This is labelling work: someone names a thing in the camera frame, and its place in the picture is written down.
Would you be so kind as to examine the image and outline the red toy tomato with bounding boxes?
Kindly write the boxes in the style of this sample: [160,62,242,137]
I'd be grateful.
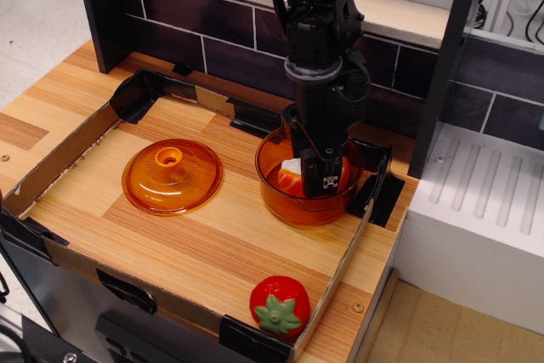
[249,275,311,339]

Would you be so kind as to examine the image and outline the dark grey vertical post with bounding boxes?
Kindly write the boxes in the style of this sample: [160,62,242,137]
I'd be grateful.
[408,0,473,179]

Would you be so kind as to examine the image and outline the white grooved drainboard block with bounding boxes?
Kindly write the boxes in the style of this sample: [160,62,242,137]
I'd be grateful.
[394,125,543,333]

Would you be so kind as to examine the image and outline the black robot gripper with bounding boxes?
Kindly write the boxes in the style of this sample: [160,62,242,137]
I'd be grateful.
[284,50,371,198]

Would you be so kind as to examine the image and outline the amber glass pot lid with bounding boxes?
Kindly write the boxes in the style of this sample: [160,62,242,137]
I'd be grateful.
[122,139,224,216]

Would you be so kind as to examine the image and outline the black left shelf post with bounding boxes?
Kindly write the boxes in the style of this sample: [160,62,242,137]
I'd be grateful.
[83,0,142,73]

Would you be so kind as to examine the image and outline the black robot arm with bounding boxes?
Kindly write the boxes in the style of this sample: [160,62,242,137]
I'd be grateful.
[273,0,371,198]

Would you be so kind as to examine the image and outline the salmon nigiri sushi toy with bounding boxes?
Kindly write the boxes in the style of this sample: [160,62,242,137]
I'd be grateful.
[277,157,350,197]

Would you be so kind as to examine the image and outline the aluminium frame with cables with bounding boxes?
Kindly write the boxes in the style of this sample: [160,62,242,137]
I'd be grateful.
[464,0,543,54]

